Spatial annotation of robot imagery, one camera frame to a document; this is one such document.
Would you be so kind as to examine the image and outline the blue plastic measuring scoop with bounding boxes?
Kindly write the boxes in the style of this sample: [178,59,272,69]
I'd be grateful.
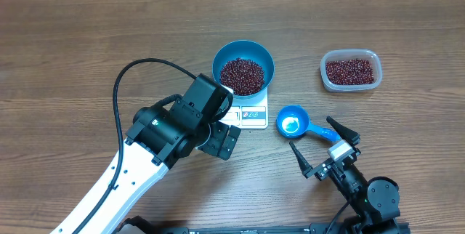
[276,105,341,142]

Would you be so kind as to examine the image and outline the teal blue bowl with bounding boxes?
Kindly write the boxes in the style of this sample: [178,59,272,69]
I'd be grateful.
[212,40,275,85]

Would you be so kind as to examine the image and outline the white digital kitchen scale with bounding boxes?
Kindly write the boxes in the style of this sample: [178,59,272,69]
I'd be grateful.
[220,81,270,129]

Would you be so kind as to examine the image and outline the clear plastic bean container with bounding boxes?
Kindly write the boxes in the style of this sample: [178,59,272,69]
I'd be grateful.
[320,49,383,92]

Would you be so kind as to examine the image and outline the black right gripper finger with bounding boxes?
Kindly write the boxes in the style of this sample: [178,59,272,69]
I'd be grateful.
[289,141,313,178]
[326,116,360,145]

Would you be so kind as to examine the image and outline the red adzuki beans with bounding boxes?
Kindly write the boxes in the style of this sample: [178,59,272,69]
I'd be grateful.
[220,58,375,96]

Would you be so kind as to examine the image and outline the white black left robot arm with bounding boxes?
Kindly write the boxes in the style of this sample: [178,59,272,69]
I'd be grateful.
[54,74,240,233]

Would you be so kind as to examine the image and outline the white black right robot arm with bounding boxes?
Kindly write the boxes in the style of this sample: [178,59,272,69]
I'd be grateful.
[289,116,410,233]

